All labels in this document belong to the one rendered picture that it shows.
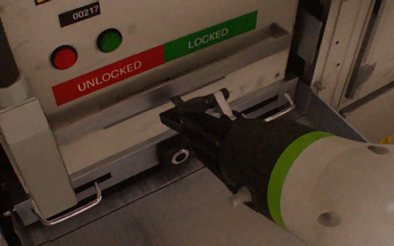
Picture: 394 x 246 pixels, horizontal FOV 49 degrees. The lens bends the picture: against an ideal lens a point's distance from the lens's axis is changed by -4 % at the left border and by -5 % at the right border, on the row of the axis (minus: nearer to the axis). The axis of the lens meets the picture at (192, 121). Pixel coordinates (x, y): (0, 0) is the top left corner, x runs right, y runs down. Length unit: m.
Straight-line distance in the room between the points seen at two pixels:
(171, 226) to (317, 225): 0.43
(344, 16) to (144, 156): 0.40
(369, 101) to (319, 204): 0.73
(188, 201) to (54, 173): 0.30
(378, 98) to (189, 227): 0.55
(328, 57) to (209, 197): 0.32
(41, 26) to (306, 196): 0.34
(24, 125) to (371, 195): 0.32
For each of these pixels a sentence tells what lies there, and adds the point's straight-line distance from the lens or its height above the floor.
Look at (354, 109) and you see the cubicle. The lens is 1.01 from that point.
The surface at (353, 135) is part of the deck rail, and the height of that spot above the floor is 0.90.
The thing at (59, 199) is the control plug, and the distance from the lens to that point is 0.55.
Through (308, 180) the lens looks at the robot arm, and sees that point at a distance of 0.33.
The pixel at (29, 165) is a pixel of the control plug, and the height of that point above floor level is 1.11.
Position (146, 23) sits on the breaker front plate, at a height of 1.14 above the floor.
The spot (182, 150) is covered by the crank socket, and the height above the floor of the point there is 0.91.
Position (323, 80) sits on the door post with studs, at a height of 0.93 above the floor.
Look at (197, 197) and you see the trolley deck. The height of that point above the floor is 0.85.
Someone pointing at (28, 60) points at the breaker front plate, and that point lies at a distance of 0.54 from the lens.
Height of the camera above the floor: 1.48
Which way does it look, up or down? 48 degrees down
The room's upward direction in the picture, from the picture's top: straight up
